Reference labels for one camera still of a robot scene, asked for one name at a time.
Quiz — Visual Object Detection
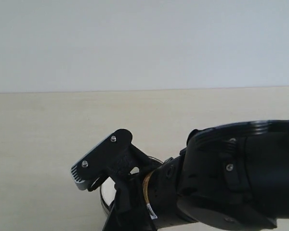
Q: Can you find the white ceramic bowl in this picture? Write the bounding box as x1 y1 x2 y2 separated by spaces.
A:
101 180 116 206

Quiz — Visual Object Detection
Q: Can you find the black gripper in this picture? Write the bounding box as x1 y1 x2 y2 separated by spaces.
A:
102 166 164 231

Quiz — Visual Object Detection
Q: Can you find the dimpled stainless steel bowl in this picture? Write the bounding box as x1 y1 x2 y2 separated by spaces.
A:
99 156 164 214

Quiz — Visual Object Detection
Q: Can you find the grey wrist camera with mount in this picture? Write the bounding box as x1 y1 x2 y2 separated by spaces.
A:
70 128 152 193

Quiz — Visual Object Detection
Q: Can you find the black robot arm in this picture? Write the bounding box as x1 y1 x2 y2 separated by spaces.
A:
103 120 289 231

